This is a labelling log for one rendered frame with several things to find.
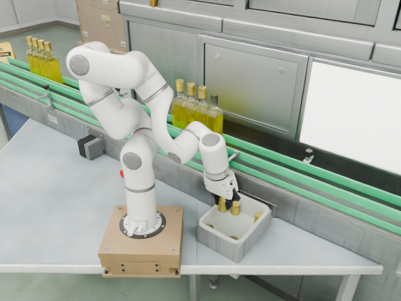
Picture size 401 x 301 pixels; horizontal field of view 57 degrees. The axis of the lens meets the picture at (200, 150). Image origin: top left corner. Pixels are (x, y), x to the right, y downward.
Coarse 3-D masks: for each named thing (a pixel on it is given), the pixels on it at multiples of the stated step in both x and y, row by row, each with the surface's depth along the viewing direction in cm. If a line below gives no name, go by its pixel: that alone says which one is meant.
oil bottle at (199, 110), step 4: (196, 104) 145; (208, 104) 146; (196, 108) 144; (200, 108) 143; (204, 108) 143; (196, 112) 145; (200, 112) 144; (204, 112) 143; (196, 116) 146; (200, 116) 145; (204, 116) 144; (196, 120) 147; (200, 120) 145; (204, 120) 145; (204, 124) 146
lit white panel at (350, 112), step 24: (312, 72) 125; (336, 72) 120; (360, 72) 115; (312, 96) 129; (336, 96) 123; (360, 96) 118; (384, 96) 114; (312, 120) 133; (336, 120) 127; (360, 120) 122; (384, 120) 117; (312, 144) 137; (336, 144) 131; (360, 144) 125; (384, 144) 120
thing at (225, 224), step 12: (240, 204) 138; (252, 204) 134; (264, 204) 132; (204, 216) 126; (216, 216) 133; (228, 216) 137; (240, 216) 137; (252, 216) 136; (264, 216) 127; (204, 228) 123; (216, 228) 132; (228, 228) 132; (240, 228) 132; (252, 228) 122; (228, 240) 118; (240, 240) 117
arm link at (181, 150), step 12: (156, 96) 99; (168, 96) 100; (156, 108) 100; (168, 108) 100; (156, 120) 100; (156, 132) 101; (168, 132) 99; (168, 144) 100; (180, 144) 102; (192, 144) 103; (180, 156) 101; (192, 156) 104
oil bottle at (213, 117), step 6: (210, 108) 141; (210, 114) 141; (216, 114) 140; (222, 114) 143; (210, 120) 142; (216, 120) 141; (222, 120) 144; (210, 126) 143; (216, 126) 142; (222, 126) 146; (216, 132) 144; (222, 132) 148
